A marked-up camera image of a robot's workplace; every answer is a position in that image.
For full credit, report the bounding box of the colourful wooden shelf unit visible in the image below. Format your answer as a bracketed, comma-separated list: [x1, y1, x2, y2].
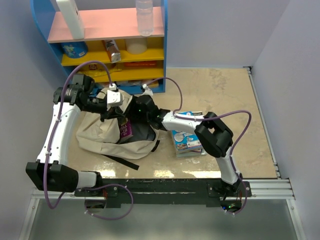
[30, 0, 168, 94]

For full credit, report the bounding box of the aluminium rail frame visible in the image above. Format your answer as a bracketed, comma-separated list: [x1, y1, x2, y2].
[17, 65, 307, 240]

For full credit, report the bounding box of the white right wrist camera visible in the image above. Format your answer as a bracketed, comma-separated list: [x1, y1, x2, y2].
[141, 84, 154, 97]

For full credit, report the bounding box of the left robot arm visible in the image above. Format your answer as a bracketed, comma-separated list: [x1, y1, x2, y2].
[25, 74, 122, 196]

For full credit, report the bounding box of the purple treehouse book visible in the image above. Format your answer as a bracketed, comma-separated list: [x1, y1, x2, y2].
[118, 118, 133, 143]

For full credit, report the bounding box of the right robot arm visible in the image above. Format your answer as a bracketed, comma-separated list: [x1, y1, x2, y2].
[126, 95, 252, 197]

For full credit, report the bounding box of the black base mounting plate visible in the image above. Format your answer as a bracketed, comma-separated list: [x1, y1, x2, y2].
[74, 178, 252, 210]

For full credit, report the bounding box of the blue snack cup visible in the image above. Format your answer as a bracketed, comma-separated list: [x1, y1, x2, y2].
[60, 41, 88, 59]

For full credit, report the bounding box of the clear plastic water bottle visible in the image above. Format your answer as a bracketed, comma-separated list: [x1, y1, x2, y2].
[135, 0, 154, 37]

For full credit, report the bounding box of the orange flat box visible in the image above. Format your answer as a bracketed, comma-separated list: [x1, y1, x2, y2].
[123, 60, 157, 68]

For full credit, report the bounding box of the white round container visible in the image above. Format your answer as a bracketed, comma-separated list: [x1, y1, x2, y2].
[125, 37, 148, 55]

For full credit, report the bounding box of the brown silver snack packet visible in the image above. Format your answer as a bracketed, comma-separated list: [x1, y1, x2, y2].
[103, 40, 122, 63]

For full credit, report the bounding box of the beige student backpack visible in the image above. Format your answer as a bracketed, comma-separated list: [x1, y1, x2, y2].
[76, 90, 160, 170]

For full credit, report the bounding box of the blue cartoon paperback book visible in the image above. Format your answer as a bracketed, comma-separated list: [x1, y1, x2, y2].
[170, 110, 204, 152]

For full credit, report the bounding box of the yellow snack packet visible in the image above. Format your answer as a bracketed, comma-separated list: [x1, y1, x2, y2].
[82, 68, 122, 78]

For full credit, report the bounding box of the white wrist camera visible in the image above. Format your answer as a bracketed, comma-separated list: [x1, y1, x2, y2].
[106, 90, 123, 107]
[141, 84, 154, 97]

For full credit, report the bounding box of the white rectangular bottle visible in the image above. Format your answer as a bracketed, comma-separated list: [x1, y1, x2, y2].
[56, 0, 85, 40]

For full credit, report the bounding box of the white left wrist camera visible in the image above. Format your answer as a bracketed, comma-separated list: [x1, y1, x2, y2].
[106, 90, 123, 107]

